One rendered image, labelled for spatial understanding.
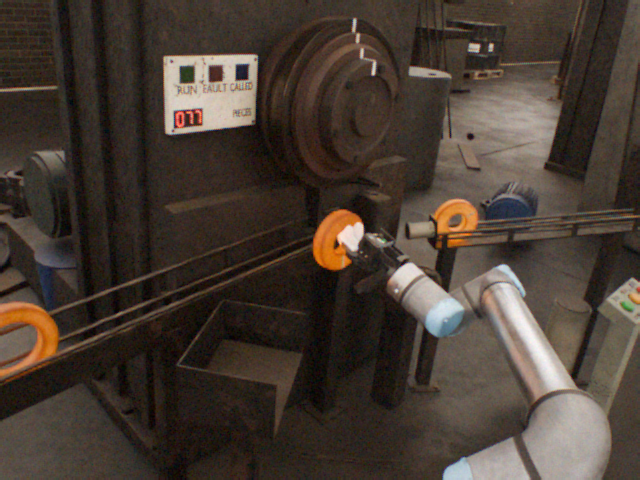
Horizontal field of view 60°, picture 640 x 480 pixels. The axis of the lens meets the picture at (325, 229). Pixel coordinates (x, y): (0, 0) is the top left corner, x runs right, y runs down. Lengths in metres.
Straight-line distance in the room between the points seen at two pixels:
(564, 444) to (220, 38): 1.14
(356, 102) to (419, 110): 2.83
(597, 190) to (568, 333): 2.27
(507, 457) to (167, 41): 1.09
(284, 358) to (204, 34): 0.80
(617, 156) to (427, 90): 1.36
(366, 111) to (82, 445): 1.38
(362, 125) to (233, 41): 0.39
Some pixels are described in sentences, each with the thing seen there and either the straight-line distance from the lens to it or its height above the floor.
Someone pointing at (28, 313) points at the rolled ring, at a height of 0.76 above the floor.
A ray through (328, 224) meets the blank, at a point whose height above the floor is 0.88.
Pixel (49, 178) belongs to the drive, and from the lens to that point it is 2.52.
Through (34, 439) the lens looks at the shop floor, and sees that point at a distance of 2.13.
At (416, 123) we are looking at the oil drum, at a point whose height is 0.54.
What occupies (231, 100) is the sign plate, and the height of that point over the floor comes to 1.13.
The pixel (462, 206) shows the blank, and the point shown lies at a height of 0.77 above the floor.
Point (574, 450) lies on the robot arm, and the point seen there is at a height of 0.87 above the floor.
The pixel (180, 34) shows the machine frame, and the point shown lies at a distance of 1.40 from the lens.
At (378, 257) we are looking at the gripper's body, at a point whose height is 0.84.
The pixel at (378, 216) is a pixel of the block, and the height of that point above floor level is 0.74.
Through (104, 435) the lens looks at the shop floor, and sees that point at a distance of 2.09.
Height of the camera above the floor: 1.42
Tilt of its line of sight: 24 degrees down
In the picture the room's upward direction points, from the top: 6 degrees clockwise
